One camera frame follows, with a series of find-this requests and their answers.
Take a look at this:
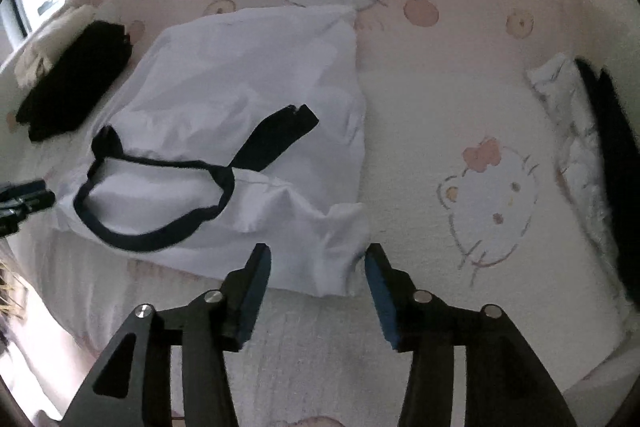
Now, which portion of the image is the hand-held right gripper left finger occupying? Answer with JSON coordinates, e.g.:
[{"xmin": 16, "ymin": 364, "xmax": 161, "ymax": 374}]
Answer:
[{"xmin": 60, "ymin": 243, "xmax": 272, "ymax": 427}]

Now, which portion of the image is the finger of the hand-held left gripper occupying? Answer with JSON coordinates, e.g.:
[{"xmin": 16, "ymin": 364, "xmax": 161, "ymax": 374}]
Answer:
[
  {"xmin": 0, "ymin": 191, "xmax": 57, "ymax": 235},
  {"xmin": 0, "ymin": 179, "xmax": 47, "ymax": 198}
]

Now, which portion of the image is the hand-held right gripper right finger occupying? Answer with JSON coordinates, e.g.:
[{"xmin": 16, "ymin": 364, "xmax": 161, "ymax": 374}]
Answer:
[{"xmin": 364, "ymin": 243, "xmax": 576, "ymax": 427}]

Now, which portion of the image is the white shirt with dark trim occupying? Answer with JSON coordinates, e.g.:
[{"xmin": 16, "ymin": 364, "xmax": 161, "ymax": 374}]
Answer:
[{"xmin": 52, "ymin": 4, "xmax": 371, "ymax": 298}]

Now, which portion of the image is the folded black garment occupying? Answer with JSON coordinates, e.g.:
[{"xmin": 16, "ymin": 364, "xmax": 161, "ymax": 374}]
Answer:
[{"xmin": 15, "ymin": 21, "xmax": 133, "ymax": 142}]

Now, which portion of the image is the cream folded cloth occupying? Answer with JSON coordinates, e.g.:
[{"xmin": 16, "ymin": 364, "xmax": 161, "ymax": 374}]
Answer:
[{"xmin": 14, "ymin": 4, "xmax": 108, "ymax": 88}]

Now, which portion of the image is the pink white cat-print blanket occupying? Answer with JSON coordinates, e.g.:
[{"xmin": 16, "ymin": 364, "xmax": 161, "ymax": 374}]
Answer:
[{"xmin": 0, "ymin": 0, "xmax": 636, "ymax": 427}]

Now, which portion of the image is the white patterned garment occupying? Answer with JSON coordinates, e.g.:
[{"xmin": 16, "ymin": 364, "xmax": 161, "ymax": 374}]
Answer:
[{"xmin": 525, "ymin": 53, "xmax": 631, "ymax": 323}]

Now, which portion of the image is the long black garment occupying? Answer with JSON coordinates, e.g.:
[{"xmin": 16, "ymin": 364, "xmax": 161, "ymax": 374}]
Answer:
[{"xmin": 574, "ymin": 57, "xmax": 640, "ymax": 308}]

